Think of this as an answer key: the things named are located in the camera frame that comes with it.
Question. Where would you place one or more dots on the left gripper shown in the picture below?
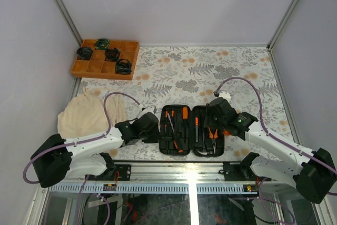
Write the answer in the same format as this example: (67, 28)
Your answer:
(155, 139)

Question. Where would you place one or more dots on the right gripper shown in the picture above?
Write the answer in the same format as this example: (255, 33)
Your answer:
(208, 121)

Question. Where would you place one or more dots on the precision screwdriver orange black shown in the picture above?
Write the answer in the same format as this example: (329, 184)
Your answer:
(166, 121)

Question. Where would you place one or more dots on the black plastic tool case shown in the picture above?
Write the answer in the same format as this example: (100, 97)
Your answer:
(166, 145)

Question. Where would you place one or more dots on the steel claw hammer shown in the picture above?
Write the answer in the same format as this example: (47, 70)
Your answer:
(207, 146)

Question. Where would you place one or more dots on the large black orange screwdriver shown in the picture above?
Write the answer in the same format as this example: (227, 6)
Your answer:
(176, 141)

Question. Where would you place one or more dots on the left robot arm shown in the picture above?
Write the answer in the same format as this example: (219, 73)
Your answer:
(58, 158)

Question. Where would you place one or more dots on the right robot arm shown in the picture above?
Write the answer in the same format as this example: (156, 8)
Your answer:
(311, 172)

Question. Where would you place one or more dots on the floral table cloth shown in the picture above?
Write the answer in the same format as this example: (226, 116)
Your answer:
(190, 75)

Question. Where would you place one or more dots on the cream cloth bag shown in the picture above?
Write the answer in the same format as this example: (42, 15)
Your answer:
(84, 114)

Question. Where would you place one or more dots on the dark rolled fabric band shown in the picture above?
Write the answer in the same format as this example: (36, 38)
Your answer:
(123, 67)

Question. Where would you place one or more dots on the wooden compartment tray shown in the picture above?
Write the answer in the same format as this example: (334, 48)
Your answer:
(98, 68)

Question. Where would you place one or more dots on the dark rolled band centre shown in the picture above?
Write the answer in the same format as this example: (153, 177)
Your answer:
(112, 54)

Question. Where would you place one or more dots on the dark rolled band outside tray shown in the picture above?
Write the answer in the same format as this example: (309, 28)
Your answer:
(84, 53)

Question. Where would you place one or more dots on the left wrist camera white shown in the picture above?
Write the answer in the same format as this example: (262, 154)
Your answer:
(152, 109)

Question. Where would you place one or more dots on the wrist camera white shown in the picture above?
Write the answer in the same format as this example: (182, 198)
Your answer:
(152, 109)
(225, 95)

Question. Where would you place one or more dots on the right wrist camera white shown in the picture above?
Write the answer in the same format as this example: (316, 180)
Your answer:
(225, 95)

